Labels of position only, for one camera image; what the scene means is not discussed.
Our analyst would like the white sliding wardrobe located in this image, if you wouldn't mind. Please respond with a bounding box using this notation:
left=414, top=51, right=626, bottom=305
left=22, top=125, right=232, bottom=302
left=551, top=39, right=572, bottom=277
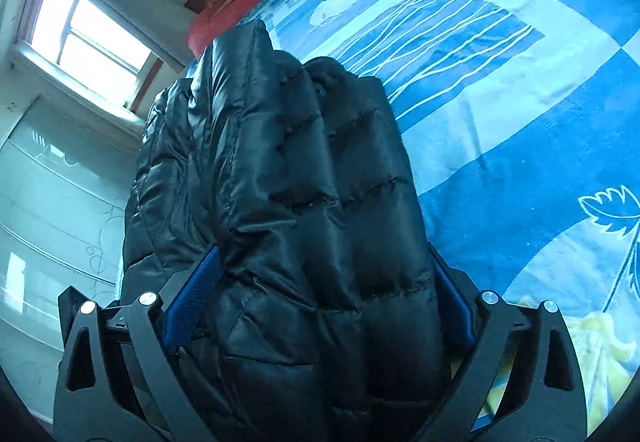
left=1, top=99, right=136, bottom=419

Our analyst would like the left window right curtain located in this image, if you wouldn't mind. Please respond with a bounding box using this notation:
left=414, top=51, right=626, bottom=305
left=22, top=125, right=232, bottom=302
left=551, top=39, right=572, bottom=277
left=88, top=0, right=194, bottom=72

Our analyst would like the black quilted puffer jacket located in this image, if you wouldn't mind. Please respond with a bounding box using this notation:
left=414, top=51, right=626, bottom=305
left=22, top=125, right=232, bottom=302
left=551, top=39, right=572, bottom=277
left=122, top=21, right=449, bottom=441

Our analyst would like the blue patterned bedspread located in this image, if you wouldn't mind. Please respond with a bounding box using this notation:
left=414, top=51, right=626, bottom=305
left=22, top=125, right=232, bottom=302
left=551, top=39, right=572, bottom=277
left=224, top=0, right=639, bottom=441

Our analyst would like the left window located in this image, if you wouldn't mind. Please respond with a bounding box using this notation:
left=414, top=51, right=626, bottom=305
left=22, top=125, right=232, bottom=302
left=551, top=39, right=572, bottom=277
left=16, top=0, right=163, bottom=117

